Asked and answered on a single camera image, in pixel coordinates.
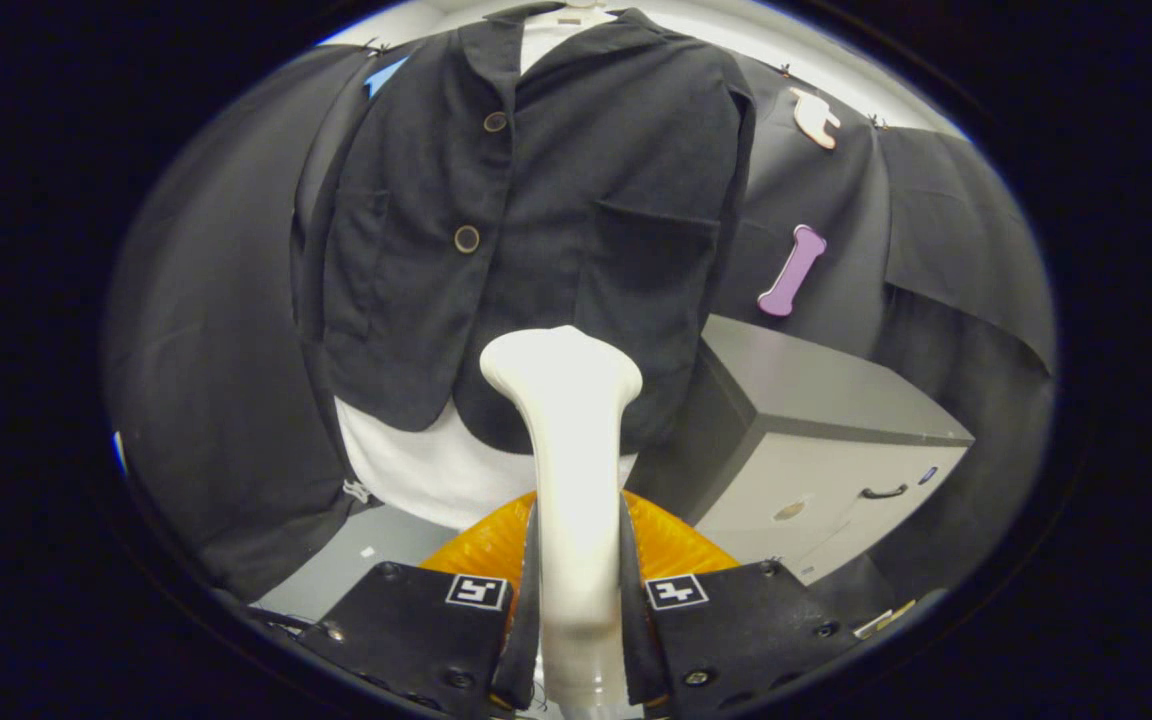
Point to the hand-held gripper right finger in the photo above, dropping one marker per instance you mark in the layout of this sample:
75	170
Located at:
746	630

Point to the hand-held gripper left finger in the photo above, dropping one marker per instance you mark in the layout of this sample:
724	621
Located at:
406	640

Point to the black blazer jacket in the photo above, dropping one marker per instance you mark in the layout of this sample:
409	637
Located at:
586	180

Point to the round cabinet keyhole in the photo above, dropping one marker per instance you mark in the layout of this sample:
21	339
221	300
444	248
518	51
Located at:
790	510

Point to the beige cabinet with grey top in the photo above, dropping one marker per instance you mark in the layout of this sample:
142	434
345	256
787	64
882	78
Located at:
816	390

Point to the black backdrop cloth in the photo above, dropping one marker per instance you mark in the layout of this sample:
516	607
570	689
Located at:
196	350

